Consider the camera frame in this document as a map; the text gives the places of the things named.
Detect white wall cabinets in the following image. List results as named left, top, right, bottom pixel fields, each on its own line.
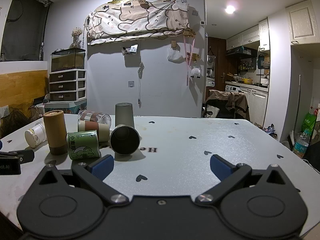
left=226, top=17, right=271, bottom=52

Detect white drawer unit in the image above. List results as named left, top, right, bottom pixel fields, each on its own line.
left=49, top=69, right=87, bottom=102

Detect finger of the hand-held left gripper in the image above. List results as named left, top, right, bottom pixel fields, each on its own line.
left=0, top=149, right=35, bottom=165

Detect black spice shelf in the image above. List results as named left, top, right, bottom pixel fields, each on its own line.
left=237, top=58, right=257, bottom=71

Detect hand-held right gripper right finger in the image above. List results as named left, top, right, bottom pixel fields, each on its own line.
left=194, top=154, right=288, bottom=205

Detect brown bamboo cup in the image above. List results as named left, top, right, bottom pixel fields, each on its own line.
left=43, top=110, right=68, bottom=155

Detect printed blanket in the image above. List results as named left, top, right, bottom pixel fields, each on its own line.
left=86, top=0, right=191, bottom=46

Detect glass fish tank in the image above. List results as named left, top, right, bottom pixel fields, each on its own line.
left=51, top=48, right=86, bottom=72

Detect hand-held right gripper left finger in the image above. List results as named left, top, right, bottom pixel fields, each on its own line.
left=37, top=154, right=130, bottom=205

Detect clear wall holder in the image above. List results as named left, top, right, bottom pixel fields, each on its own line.
left=122, top=44, right=139, bottom=56

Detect white paper cup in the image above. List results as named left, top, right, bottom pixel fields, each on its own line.
left=24, top=122, right=48, bottom=149

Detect wooden door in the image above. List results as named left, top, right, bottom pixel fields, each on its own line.
left=207, top=37, right=227, bottom=92

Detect pink ribbon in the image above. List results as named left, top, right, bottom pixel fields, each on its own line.
left=183, top=34, right=197, bottom=86

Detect green plastic bag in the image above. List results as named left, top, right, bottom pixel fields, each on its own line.
left=301, top=112, right=317, bottom=141

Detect hanging white cable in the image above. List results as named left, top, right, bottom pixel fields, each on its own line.
left=137, top=62, right=145, bottom=108

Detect white plastic bag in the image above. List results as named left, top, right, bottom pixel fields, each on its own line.
left=167, top=48, right=185, bottom=64

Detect dark metal cup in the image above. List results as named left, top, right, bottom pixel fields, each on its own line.
left=109, top=124, right=141, bottom=157

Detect clear water bottle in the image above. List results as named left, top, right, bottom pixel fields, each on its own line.
left=293, top=129, right=311, bottom=159

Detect white mop pole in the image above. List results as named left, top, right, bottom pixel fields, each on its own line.
left=291, top=74, right=302, bottom=144

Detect tall white cabinet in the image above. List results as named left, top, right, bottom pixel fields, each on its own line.
left=285, top=0, right=320, bottom=46

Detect green printed can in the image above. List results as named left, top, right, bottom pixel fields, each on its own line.
left=66, top=130, right=101, bottom=161

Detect teal storage box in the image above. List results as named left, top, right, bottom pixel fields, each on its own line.
left=44, top=101, right=87, bottom=115

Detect chair with brown cloth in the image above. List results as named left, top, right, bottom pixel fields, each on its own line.
left=204, top=89, right=251, bottom=121

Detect grey frosted cup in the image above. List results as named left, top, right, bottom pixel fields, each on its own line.
left=115, top=102, right=135, bottom=128

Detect brown and beige paper cup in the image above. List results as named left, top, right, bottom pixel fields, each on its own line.
left=78, top=120, right=111, bottom=143

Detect dried flower bouquet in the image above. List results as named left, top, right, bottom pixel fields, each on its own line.
left=70, top=28, right=83, bottom=48

